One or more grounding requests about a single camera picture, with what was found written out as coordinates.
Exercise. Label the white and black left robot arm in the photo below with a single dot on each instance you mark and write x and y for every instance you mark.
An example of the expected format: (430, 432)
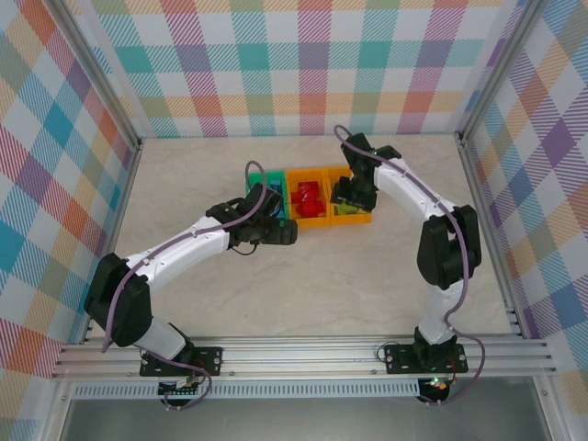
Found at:
(184, 243)

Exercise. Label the aluminium side rail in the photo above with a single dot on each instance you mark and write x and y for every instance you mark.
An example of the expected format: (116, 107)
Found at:
(476, 184)
(121, 206)

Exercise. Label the green plastic bin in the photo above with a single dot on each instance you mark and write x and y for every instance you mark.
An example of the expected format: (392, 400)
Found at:
(278, 174)

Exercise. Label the lime two-by-four lego brick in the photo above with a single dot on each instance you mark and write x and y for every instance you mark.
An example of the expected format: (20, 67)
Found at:
(360, 211)

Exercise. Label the red two-by-four lego brick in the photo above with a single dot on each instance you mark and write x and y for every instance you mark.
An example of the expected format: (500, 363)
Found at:
(307, 188)

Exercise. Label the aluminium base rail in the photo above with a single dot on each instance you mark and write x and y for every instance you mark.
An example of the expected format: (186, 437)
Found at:
(298, 358)

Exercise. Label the aluminium frame post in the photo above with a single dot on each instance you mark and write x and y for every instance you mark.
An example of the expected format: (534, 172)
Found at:
(498, 69)
(97, 69)

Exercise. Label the blue lego brick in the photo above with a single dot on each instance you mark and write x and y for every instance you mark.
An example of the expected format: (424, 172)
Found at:
(280, 210)
(276, 186)

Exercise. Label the orange plastic bin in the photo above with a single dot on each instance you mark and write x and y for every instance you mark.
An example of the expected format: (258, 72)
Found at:
(312, 222)
(349, 219)

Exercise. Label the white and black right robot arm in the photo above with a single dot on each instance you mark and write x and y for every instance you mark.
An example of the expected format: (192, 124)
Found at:
(448, 248)

